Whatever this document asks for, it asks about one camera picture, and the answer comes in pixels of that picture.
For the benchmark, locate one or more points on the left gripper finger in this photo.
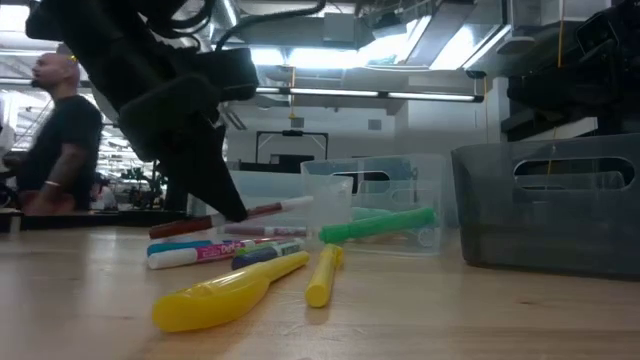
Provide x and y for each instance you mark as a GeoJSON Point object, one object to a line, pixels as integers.
{"type": "Point", "coordinates": [210, 175]}

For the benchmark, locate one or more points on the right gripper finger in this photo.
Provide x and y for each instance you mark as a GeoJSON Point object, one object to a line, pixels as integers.
{"type": "Point", "coordinates": [537, 92]}
{"type": "Point", "coordinates": [600, 85]}

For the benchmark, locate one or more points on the brown dry-erase marker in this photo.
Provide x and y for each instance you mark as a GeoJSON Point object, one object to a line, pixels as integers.
{"type": "Point", "coordinates": [175, 227]}

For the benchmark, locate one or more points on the teal dry-erase marker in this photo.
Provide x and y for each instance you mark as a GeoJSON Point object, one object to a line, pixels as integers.
{"type": "Point", "coordinates": [175, 247]}

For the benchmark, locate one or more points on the pink dry-erase marker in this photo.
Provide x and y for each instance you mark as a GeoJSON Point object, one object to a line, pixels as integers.
{"type": "Point", "coordinates": [200, 255]}

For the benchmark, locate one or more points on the navy dry-erase marker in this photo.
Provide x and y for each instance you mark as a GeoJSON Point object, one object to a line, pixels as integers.
{"type": "Point", "coordinates": [260, 257]}

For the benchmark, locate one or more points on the dark grey translucent bin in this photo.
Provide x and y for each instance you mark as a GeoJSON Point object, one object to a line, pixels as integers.
{"type": "Point", "coordinates": [550, 235]}

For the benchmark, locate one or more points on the dark green highlighter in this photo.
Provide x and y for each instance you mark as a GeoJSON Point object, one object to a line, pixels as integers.
{"type": "Point", "coordinates": [375, 225]}

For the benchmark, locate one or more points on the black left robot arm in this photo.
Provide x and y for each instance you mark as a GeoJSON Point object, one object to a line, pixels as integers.
{"type": "Point", "coordinates": [100, 40]}

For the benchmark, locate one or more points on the clear plastic bin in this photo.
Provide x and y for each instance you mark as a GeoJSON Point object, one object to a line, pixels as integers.
{"type": "Point", "coordinates": [280, 190]}
{"type": "Point", "coordinates": [400, 180]}

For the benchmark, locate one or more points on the person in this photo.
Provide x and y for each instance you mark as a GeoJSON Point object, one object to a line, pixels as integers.
{"type": "Point", "coordinates": [70, 140]}

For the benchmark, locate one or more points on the long LED light bar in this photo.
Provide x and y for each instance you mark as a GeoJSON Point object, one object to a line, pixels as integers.
{"type": "Point", "coordinates": [380, 93]}

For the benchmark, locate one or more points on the black gantry frame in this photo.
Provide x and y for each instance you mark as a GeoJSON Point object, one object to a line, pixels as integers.
{"type": "Point", "coordinates": [292, 133]}

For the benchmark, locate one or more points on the black aluminium table frame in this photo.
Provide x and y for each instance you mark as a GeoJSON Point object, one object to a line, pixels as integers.
{"type": "Point", "coordinates": [100, 220]}

